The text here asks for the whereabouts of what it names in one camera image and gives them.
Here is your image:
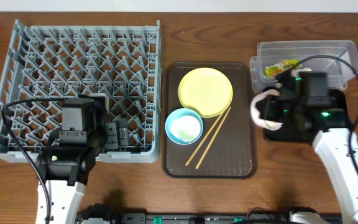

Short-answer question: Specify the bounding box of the black waste tray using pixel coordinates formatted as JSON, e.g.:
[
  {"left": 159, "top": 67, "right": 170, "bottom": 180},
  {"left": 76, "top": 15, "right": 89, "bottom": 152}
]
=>
[{"left": 264, "top": 90, "right": 350, "bottom": 144}]

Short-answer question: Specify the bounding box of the wooden chopstick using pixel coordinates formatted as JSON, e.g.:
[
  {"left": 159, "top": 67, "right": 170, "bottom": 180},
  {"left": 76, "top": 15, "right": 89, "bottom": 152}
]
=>
[
  {"left": 185, "top": 107, "right": 229, "bottom": 167},
  {"left": 195, "top": 107, "right": 231, "bottom": 169}
]

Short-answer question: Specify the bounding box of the brown plastic tray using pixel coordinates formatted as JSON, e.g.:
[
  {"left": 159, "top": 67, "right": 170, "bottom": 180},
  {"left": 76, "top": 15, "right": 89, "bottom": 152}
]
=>
[{"left": 162, "top": 62, "right": 257, "bottom": 179}]

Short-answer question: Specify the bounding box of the white bowl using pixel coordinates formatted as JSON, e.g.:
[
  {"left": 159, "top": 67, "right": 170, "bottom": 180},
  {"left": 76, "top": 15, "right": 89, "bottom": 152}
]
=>
[{"left": 250, "top": 89, "right": 283, "bottom": 131}]

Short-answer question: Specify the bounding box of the grey dishwasher rack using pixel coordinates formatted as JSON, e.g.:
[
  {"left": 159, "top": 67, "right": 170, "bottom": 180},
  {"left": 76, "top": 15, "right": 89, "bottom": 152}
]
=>
[{"left": 0, "top": 21, "right": 162, "bottom": 163}]

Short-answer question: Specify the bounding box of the left black cable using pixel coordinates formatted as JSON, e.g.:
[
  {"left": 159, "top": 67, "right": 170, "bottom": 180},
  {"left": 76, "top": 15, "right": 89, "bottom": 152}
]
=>
[{"left": 0, "top": 96, "right": 83, "bottom": 224}]

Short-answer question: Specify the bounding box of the white tissue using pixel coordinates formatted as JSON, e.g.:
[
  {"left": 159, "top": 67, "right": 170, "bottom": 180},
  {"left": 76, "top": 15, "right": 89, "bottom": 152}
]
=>
[{"left": 290, "top": 67, "right": 312, "bottom": 78}]

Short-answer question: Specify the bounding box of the left wooden chopstick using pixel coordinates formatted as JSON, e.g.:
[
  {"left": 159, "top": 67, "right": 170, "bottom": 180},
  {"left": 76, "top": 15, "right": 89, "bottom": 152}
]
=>
[{"left": 185, "top": 107, "right": 229, "bottom": 167}]

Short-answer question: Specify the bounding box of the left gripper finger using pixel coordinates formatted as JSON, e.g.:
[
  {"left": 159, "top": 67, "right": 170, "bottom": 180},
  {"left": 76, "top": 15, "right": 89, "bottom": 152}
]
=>
[
  {"left": 105, "top": 122, "right": 119, "bottom": 149},
  {"left": 118, "top": 118, "right": 129, "bottom": 146}
]

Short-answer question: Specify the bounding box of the clear plastic bin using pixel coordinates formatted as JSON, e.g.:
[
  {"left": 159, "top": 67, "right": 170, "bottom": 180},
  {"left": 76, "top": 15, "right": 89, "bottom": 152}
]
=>
[{"left": 250, "top": 40, "right": 358, "bottom": 93}]

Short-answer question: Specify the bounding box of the yellow plate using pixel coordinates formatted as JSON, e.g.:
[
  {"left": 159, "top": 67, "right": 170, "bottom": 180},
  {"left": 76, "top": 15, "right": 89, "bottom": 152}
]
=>
[{"left": 178, "top": 67, "right": 234, "bottom": 118}]

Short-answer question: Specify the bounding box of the black cable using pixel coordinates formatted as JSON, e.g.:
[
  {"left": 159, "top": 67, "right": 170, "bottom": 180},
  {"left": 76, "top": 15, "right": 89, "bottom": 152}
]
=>
[
  {"left": 286, "top": 54, "right": 358, "bottom": 212},
  {"left": 0, "top": 96, "right": 83, "bottom": 224}
]

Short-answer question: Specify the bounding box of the right wooden chopstick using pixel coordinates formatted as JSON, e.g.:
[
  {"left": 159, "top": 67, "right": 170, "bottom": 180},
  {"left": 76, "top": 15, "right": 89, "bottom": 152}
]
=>
[{"left": 195, "top": 107, "right": 231, "bottom": 169}]

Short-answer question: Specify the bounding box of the green orange snack wrapper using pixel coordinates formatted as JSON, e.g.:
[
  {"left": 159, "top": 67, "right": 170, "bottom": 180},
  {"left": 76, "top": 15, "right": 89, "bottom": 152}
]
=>
[{"left": 264, "top": 59, "right": 302, "bottom": 77}]

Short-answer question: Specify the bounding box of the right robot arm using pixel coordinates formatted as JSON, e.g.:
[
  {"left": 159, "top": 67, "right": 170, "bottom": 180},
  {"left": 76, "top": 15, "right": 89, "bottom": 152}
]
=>
[{"left": 250, "top": 72, "right": 358, "bottom": 223}]

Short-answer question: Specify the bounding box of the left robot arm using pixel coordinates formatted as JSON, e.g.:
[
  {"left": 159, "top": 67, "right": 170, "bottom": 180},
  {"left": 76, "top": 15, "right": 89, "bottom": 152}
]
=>
[{"left": 36, "top": 93, "right": 122, "bottom": 223}]

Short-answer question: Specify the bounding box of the light blue bowl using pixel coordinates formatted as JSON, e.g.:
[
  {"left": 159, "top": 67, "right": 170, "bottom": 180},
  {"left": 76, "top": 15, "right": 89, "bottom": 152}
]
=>
[{"left": 165, "top": 108, "right": 203, "bottom": 145}]

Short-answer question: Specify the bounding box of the right black cable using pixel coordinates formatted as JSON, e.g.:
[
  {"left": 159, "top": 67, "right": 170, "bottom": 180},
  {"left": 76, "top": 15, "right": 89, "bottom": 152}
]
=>
[{"left": 286, "top": 54, "right": 358, "bottom": 212}]

